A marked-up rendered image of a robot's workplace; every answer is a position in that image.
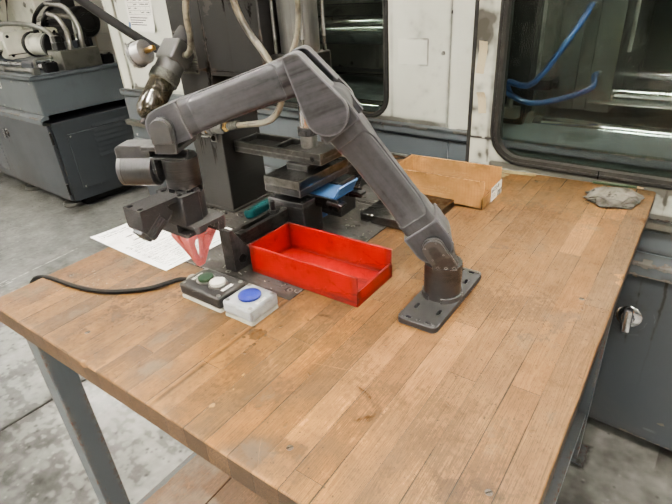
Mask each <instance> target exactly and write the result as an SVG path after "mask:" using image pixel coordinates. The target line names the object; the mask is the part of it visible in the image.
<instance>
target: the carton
mask: <svg viewBox="0 0 672 504"><path fill-rule="evenodd" d="M398 163H399V164H400V166H401V167H402V168H403V170H404V171H405V172H406V174H407V175H408V176H409V178H410V179H411V180H412V181H413V183H414V184H415V185H416V187H417V188H418V189H419V190H420V192H421V193H423V194H426V195H432V196H437V197H443V198H448V199H453V200H454V205H458V206H463V207H468V208H474V209H479V210H483V209H484V208H485V207H486V206H487V205H488V204H489V203H490V202H491V201H492V200H493V199H495V198H496V197H497V196H498V195H499V194H500V193H501V187H502V179H501V175H502V167H500V166H493V165H486V164H479V163H472V162H465V161H457V160H450V159H443V158H436V157H429V156H422V155H415V154H411V155H409V156H408V157H406V158H404V159H403V160H401V161H399V162H398Z"/></svg>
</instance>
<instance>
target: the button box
mask: <svg viewBox="0 0 672 504"><path fill-rule="evenodd" d="M205 272H210V273H213V275H214V278H215V277H224V278H225V279H226V283H225V284H224V285H223V286H220V287H211V286H210V284H209V282H204V283H203V282H199V281H198V279H197V277H198V276H199V275H200V274H202V273H205ZM41 278H45V279H48V280H52V281H55V282H57V283H60V284H63V285H66V286H69V287H72V288H75V289H79V290H83V291H88V292H94V293H102V294H124V293H136V292H144V291H150V290H154V289H158V288H161V287H164V286H167V285H170V284H173V283H176V282H181V283H180V288H181V292H182V293H183V297H184V298H187V299H189V300H191V301H194V302H196V303H198V304H201V305H203V306H205V307H208V308H210V309H212V310H215V311H217V312H219V313H222V312H224V311H225V310H224V305H223V301H224V300H225V299H226V298H228V297H229V296H231V295H232V294H234V293H235V292H237V291H238V290H240V289H241V288H243V287H244V286H246V283H245V281H242V280H239V279H236V278H234V277H231V276H228V275H226V274H223V273H220V272H217V271H215V270H212V269H209V268H204V269H203V270H201V271H200V272H198V273H196V274H190V275H189V276H188V277H177V278H173V279H170V280H167V281H164V282H161V283H158V284H155V285H151V286H145V287H138V288H128V289H99V288H92V287H86V286H82V285H78V284H74V283H71V282H68V281H65V280H62V279H59V278H57V277H53V276H49V275H37V276H34V277H33V278H32V279H31V281H30V283H32V282H34V281H36V280H38V279H41ZM30 283H29V284H30Z"/></svg>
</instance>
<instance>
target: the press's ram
mask: <svg viewBox="0 0 672 504"><path fill-rule="evenodd" d="M297 106H298V116H299V127H297V133H298V136H299V137H300V138H292V137H285V136H278V135H271V134H264V133H257V132H256V133H254V134H251V135H249V136H246V137H243V138H240V139H238V140H234V141H233V142H234V148H235V151H236V152H241V153H247V154H253V155H259V156H264V157H270V158H276V159H282V160H287V161H288V162H286V165H285V166H283V167H280V168H278V169H276V170H274V171H272V172H270V173H267V174H265V175H264V183H265V190H266V191H270V192H274V193H276V195H278V196H281V195H288V196H292V197H297V198H302V197H304V196H306V195H307V194H309V193H311V192H313V191H315V190H316V189H318V188H320V187H322V186H324V185H326V184H327V183H329V182H331V181H333V180H335V179H337V178H338V177H340V176H342V175H344V174H346V173H347V172H348V160H347V159H346V157H341V156H342V154H340V153H339V151H338V150H337V149H336V148H335V147H334V146H333V144H332V143H329V144H326V143H325V142H321V141H317V134H316V133H314V132H313V131H312V130H311V129H310V128H309V127H308V125H307V123H306V121H305V119H304V116H303V114H302V111H301V109H300V106H299V104H298V101H297Z"/></svg>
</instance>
